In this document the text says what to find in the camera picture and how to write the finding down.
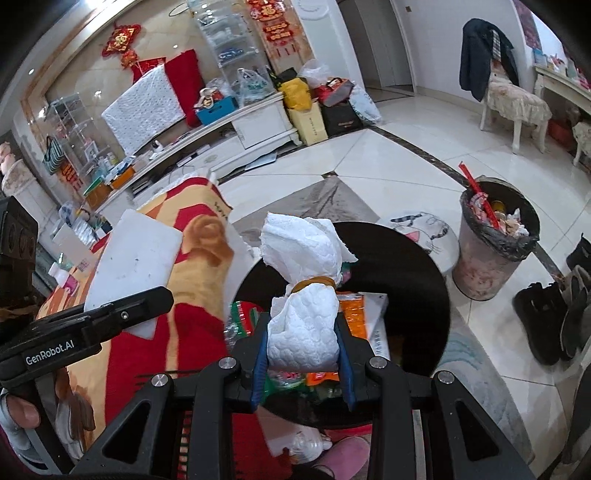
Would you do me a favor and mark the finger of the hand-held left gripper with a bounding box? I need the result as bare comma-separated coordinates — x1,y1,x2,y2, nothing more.
32,286,175,346

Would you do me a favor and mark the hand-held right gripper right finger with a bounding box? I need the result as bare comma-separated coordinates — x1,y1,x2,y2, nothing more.
335,314,536,480

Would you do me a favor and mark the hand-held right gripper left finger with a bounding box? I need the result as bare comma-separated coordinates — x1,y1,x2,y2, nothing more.
69,314,273,480

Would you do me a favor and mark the white orange medicine box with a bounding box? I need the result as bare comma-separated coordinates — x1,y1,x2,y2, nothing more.
365,293,391,361

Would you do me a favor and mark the green snack bag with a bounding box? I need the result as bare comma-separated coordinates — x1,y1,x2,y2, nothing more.
224,300,269,356

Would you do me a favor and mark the orange food packet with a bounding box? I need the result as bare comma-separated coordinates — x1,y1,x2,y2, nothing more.
337,292,370,340

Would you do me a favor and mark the black round bin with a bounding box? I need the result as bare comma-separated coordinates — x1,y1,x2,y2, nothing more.
228,222,451,428

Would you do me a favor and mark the white paper towel wad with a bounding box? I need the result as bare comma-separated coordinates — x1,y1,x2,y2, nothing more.
259,212,360,372

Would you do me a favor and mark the grey trash can black liner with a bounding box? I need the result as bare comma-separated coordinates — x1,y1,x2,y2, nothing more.
451,175,541,302

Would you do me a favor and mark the person's left hand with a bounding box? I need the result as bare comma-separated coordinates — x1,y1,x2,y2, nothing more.
0,390,42,432

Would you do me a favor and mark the white foam board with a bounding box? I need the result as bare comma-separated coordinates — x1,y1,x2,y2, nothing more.
84,209,184,341

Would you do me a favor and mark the printed orange red blanket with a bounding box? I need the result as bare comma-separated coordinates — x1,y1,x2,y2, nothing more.
37,178,296,480

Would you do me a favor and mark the lace covered air conditioner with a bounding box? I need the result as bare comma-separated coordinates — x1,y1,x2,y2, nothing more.
0,157,35,204

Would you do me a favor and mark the clear plastic bottle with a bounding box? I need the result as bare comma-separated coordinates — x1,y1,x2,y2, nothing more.
291,429,333,464

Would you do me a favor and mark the pink slipper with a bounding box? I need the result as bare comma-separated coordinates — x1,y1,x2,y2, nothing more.
323,436,372,480

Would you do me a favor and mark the brown gift box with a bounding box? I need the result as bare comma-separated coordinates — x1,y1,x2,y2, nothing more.
83,182,114,208

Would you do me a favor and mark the striped tote bag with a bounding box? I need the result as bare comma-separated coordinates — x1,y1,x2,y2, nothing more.
42,135,68,175

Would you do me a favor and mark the light patterned rug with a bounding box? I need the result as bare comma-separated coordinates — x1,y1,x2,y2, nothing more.
416,300,536,467

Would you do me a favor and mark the clear display cabinet with photo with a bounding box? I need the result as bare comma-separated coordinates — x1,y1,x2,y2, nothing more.
46,92,116,171

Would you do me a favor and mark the cat print round stool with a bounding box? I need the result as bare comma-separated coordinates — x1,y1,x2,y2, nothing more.
376,210,460,275

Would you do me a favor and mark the white cloth covered television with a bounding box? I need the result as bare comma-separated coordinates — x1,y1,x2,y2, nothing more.
102,62,185,155

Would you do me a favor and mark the black shoe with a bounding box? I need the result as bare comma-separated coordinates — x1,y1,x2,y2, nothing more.
566,233,591,273
513,281,568,365

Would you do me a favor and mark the blue basket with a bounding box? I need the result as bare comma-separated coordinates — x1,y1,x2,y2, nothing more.
196,96,240,126

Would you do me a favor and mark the red stick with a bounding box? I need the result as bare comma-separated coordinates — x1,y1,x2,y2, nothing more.
458,161,499,229

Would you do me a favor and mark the white television cabinet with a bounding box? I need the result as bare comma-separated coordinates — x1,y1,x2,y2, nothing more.
85,90,301,213

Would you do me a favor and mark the red paper envelope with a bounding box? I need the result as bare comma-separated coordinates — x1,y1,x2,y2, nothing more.
133,58,167,84

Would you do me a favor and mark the red cloth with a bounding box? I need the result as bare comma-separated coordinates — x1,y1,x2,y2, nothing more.
165,49,206,129

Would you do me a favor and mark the beige carton box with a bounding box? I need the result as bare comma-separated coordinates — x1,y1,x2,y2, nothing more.
286,102,328,146

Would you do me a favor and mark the red knot ornament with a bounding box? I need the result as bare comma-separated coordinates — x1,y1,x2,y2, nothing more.
102,24,141,70

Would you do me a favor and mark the black shopping bag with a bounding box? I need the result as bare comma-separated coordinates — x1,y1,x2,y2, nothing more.
321,102,365,137

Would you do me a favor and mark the clear plastic bag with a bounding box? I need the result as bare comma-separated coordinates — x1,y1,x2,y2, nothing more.
237,68,274,108

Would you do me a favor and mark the yellow bag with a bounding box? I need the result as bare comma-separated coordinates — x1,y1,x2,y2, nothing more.
279,78,311,112

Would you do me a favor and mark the red gift bag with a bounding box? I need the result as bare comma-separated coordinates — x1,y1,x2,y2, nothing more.
315,78,355,104

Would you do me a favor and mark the tall clear display cabinet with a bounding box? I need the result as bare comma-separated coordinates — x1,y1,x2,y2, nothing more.
187,0,269,100

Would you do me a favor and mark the white chair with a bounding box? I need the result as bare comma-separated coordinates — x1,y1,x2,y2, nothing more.
480,60,552,153

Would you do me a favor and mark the large red hanging couplet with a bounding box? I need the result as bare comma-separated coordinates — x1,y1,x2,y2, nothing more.
247,0,301,56

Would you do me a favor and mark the dark jacket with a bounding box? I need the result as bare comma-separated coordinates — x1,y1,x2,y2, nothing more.
459,18,520,102

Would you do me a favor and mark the white side table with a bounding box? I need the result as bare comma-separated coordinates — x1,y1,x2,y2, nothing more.
533,62,591,134

